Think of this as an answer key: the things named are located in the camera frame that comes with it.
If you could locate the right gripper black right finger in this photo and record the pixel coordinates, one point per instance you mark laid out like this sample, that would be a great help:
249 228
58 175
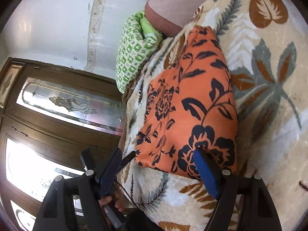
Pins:
258 211

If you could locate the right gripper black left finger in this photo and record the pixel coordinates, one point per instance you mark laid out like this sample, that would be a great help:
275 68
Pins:
57 211

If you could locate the orange black floral blouse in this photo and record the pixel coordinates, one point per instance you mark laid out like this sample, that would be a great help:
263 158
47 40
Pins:
190 105

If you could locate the person's left hand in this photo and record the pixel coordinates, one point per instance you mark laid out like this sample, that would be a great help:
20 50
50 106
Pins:
118 198

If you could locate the wooden door with glass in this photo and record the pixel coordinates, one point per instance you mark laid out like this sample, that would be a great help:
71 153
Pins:
49 115

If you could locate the green white checkered pillow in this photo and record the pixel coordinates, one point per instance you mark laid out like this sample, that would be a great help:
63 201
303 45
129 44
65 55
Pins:
138 42

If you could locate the beige leaf pattern blanket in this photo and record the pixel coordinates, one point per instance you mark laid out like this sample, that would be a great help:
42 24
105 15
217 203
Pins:
264 43

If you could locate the pink bolster pillow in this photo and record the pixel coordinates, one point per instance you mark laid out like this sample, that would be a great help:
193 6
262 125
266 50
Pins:
170 16

